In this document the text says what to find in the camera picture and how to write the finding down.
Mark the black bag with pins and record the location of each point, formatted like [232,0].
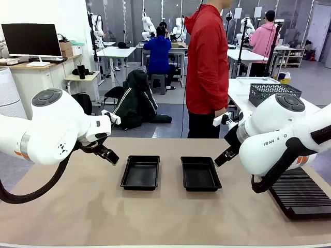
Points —
[123,45]

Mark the person in blue hoodie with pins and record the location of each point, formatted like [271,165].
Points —
[159,56]

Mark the red-sleeved right forearm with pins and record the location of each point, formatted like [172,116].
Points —
[219,95]

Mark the grey plastic stool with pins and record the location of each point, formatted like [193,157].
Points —
[158,82]

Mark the white perforated air purifier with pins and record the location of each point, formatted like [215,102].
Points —
[9,90]

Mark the white plastic tray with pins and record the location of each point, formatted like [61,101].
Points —
[258,79]

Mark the black tripod with camera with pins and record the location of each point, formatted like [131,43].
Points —
[272,49]

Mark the person in red jacket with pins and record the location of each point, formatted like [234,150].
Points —
[207,64]

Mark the brown cardboard box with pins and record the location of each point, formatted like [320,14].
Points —
[66,49]

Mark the grey mesh basket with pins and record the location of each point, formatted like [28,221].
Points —
[271,94]

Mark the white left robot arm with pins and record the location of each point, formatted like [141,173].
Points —
[51,124]

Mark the black ESD tray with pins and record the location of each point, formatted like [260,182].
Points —
[200,174]
[141,173]

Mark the black pole stand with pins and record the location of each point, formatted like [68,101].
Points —
[92,36]

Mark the black office chair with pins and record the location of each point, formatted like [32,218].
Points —
[112,92]

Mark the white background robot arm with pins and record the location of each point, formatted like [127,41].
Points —
[179,28]
[147,27]
[247,29]
[97,28]

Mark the black backpack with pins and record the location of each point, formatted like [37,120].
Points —
[84,103]

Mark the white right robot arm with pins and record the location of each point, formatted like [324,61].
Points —
[271,144]

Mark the black tumbler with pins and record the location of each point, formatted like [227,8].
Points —
[81,72]

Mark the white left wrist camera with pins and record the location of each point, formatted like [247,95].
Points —
[111,116]

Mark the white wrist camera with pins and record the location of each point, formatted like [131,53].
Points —
[219,120]
[111,116]

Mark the white storage box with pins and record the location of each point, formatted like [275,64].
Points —
[77,50]

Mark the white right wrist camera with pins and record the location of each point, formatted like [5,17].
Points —
[219,120]

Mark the white cabinet with wooden top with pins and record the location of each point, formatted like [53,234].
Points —
[36,82]

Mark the white side table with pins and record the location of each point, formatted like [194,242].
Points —
[239,96]

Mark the small wooden-top desk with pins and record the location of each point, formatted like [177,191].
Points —
[85,77]

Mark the black slotted board rack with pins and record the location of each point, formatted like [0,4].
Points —
[305,196]

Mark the person in pink hoodie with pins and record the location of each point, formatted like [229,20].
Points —
[262,42]

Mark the yellow and blue box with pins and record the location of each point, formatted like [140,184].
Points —
[284,80]

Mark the small cardboard box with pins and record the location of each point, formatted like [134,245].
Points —
[178,44]

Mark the white-framed computer monitor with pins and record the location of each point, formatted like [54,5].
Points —
[31,40]

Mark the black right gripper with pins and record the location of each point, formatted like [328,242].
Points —
[234,138]

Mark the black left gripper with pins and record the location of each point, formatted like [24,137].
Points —
[94,147]

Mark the person's right hand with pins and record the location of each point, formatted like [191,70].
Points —
[222,112]

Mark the white lab table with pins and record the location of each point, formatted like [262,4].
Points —
[116,51]
[181,49]
[245,55]

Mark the low white shelf unit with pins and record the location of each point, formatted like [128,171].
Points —
[292,55]

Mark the black keyboard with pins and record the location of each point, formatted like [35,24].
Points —
[51,60]

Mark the dark jacket with white stripes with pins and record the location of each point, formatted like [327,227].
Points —
[137,103]

